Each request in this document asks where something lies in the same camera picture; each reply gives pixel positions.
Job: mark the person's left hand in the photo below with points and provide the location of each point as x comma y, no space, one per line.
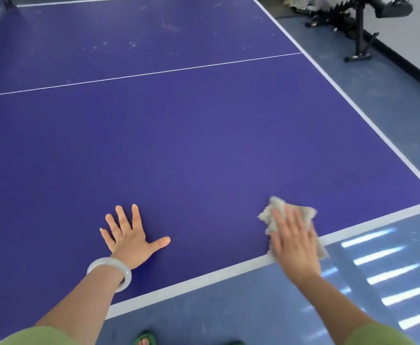
131,244

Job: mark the person's right hand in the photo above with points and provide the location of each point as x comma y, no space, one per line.
296,247

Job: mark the grey cleaning cloth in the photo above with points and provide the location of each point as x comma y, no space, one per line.
276,204

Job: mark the person's right forearm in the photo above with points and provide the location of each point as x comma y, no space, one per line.
335,309

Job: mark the person's left forearm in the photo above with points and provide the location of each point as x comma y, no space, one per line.
80,305

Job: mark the person's left foot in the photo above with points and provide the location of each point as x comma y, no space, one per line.
145,342

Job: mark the blue table tennis table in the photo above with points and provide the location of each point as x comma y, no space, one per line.
195,122

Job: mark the green left slipper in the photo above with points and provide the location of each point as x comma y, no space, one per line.
140,337

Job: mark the green slipper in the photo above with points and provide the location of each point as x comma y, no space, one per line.
140,337
235,343

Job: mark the green right slipper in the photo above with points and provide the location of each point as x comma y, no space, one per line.
235,343

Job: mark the green right sleeve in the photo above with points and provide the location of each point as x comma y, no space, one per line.
378,337

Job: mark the black sit-up bench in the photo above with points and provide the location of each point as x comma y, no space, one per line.
359,28

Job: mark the dark floor mat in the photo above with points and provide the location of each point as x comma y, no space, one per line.
274,8

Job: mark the crumpled beige paper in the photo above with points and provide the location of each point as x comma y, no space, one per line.
303,1

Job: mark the black net post clamp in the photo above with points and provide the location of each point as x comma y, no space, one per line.
9,1

